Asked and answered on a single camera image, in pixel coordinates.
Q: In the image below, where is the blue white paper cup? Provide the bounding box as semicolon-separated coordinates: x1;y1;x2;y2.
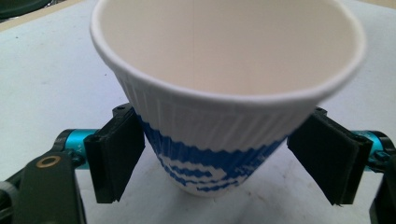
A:
90;0;367;199

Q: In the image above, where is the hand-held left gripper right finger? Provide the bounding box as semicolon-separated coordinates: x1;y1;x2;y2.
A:
286;106;390;206

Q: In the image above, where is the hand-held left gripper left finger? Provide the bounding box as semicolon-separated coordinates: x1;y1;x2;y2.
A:
54;104;147;204

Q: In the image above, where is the dark round object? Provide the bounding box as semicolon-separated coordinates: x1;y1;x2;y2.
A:
0;0;53;21

